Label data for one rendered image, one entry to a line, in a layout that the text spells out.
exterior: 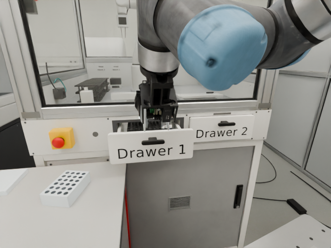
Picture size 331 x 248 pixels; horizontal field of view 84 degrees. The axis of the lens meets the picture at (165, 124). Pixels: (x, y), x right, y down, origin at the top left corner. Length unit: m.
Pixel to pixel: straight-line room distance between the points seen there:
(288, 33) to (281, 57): 0.03
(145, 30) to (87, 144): 0.60
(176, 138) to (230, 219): 0.70
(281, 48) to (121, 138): 0.49
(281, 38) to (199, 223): 1.01
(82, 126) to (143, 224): 0.59
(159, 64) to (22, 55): 0.58
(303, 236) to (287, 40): 0.46
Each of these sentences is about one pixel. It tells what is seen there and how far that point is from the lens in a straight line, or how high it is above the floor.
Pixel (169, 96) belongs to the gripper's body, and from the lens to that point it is 0.37.
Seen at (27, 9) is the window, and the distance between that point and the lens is 0.82.
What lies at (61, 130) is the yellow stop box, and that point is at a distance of 0.78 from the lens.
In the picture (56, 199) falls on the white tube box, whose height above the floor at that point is 0.79.
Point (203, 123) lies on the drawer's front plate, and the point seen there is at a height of 0.90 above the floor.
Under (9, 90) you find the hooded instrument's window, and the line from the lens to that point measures 1.51.
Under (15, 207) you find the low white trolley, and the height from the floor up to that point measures 0.76.
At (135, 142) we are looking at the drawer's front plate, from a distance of 0.62.
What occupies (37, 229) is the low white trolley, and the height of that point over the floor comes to 0.76.
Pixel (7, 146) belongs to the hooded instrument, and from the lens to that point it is 1.46.
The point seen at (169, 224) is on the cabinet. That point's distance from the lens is 1.10.
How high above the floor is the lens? 1.15
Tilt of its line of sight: 19 degrees down
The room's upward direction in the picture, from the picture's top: straight up
